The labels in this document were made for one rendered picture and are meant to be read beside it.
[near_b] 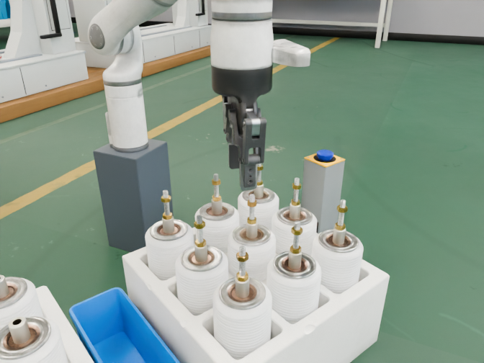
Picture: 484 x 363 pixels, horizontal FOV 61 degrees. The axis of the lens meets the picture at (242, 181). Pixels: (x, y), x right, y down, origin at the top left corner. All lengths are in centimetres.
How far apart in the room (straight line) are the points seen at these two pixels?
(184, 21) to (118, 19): 342
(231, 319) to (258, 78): 36
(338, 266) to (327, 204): 27
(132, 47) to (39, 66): 180
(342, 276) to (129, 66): 69
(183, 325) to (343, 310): 28
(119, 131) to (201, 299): 52
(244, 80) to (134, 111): 62
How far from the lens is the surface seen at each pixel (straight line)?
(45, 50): 304
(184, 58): 392
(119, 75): 106
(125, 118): 108
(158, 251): 82
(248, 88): 49
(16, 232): 146
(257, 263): 80
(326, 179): 99
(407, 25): 578
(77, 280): 118
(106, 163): 113
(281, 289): 73
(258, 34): 49
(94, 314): 95
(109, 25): 101
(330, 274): 81
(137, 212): 114
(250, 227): 80
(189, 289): 75
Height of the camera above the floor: 71
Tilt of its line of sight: 26 degrees down
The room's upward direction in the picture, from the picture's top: straight up
